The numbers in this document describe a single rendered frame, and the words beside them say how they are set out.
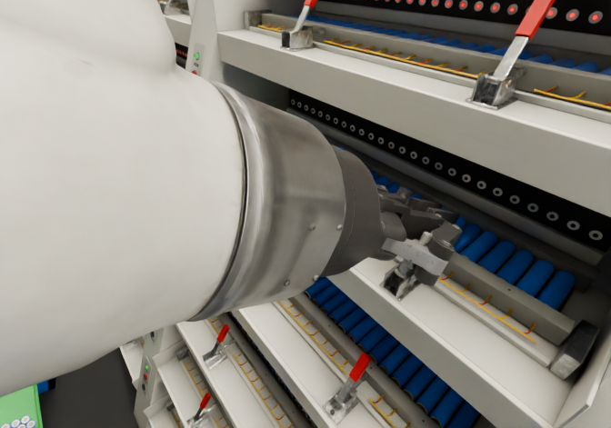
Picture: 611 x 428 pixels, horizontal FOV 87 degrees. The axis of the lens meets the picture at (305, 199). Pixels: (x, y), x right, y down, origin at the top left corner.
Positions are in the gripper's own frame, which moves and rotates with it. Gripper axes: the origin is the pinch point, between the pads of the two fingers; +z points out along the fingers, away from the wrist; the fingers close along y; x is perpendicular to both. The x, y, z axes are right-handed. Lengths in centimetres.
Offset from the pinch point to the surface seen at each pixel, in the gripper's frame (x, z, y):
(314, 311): -23.0, 8.8, -11.7
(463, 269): -3.6, 5.2, 3.9
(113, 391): -99, 10, -64
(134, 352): -87, 14, -67
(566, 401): -7.5, 2.2, 15.6
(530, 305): -3.3, 5.7, 10.3
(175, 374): -67, 11, -40
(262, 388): -44.6, 11.0, -15.3
